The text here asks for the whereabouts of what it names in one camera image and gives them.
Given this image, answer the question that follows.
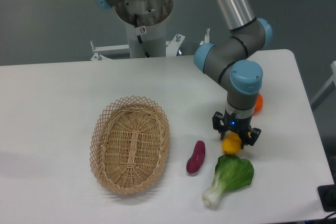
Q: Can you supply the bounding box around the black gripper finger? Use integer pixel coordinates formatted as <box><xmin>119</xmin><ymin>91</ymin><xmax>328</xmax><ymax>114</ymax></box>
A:
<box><xmin>240</xmin><ymin>127</ymin><xmax>261</xmax><ymax>150</ymax></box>
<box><xmin>212</xmin><ymin>111</ymin><xmax>226</xmax><ymax>141</ymax></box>

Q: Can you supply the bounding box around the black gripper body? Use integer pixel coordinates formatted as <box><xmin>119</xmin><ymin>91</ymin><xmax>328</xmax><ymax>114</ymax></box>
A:
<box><xmin>222</xmin><ymin>111</ymin><xmax>252</xmax><ymax>137</ymax></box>

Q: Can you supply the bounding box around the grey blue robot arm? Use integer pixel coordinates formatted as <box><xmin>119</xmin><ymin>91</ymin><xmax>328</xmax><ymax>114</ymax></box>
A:
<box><xmin>95</xmin><ymin>0</ymin><xmax>272</xmax><ymax>147</ymax></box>

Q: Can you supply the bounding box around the orange tangerine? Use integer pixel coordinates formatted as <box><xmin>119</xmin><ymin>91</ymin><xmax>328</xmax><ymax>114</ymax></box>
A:
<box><xmin>253</xmin><ymin>93</ymin><xmax>264</xmax><ymax>115</ymax></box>

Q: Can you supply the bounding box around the green bok choy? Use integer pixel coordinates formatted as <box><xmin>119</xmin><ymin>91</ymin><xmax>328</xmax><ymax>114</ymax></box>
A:
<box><xmin>202</xmin><ymin>154</ymin><xmax>254</xmax><ymax>207</ymax></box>

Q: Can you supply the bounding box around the purple sweet potato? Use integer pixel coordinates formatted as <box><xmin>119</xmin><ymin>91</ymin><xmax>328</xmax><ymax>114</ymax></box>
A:
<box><xmin>186</xmin><ymin>141</ymin><xmax>206</xmax><ymax>174</ymax></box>

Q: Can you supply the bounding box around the woven wicker basket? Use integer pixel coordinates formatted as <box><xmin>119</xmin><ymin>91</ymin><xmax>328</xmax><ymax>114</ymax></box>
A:
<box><xmin>90</xmin><ymin>96</ymin><xmax>170</xmax><ymax>195</ymax></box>

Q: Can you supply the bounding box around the black device at table edge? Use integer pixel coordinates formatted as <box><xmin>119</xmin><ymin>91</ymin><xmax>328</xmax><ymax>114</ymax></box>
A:
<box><xmin>317</xmin><ymin>184</ymin><xmax>335</xmax><ymax>212</ymax></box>

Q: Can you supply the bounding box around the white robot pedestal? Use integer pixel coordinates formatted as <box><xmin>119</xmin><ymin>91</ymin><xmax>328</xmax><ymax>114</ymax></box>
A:
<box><xmin>90</xmin><ymin>23</ymin><xmax>186</xmax><ymax>61</ymax></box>

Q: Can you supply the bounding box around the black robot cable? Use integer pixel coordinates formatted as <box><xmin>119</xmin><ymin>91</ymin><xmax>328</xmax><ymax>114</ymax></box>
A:
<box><xmin>133</xmin><ymin>13</ymin><xmax>151</xmax><ymax>58</ymax></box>

